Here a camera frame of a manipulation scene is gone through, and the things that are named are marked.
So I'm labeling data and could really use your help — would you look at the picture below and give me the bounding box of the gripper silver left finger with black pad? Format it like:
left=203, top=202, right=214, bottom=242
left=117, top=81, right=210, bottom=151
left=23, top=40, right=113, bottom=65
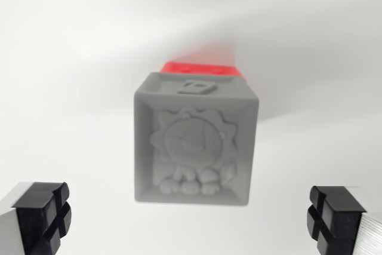
left=0, top=180, right=73, bottom=255

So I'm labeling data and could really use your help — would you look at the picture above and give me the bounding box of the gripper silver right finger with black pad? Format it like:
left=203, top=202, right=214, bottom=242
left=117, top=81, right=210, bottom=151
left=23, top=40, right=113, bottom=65
left=306, top=185, right=382, bottom=255

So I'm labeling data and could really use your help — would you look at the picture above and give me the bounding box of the grey lion relief cube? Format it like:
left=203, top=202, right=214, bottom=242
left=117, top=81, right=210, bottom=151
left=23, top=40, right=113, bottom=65
left=133, top=71, right=260, bottom=208

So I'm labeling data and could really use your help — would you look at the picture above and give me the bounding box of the red cube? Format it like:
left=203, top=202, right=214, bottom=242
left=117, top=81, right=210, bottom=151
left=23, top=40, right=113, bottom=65
left=159, top=61, right=249, bottom=89

